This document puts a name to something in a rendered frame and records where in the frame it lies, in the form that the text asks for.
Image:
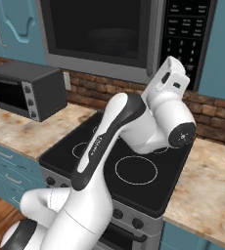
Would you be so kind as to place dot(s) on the blue wall cupboard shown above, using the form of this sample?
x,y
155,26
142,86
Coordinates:
x,y
220,49

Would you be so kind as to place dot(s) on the microwave door with dark window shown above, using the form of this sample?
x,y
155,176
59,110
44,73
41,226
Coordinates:
x,y
95,29

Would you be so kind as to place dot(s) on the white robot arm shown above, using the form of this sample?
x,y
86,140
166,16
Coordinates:
x,y
95,201

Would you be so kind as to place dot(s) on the dark grey toaster oven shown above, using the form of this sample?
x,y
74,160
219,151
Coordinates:
x,y
42,88

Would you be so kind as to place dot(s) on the microwave start button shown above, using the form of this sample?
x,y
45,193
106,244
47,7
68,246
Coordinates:
x,y
190,67

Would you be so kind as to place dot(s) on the black stove knob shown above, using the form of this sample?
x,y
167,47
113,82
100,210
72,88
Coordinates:
x,y
50,181
64,186
137,223
117,214

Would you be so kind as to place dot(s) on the blue drawer front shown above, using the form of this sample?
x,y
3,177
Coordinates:
x,y
10,154
18,177
15,195

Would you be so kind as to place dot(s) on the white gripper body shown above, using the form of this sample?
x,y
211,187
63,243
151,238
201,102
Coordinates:
x,y
176,65

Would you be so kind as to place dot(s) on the white wall outlet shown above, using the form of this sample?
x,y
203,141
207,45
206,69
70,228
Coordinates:
x,y
67,80

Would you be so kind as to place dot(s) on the blue base cupboard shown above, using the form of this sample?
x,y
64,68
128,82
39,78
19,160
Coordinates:
x,y
189,239

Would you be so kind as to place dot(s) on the black hob stove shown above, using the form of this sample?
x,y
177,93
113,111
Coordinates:
x,y
144,182

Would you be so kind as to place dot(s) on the black and silver microwave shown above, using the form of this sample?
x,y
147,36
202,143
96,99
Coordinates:
x,y
117,62

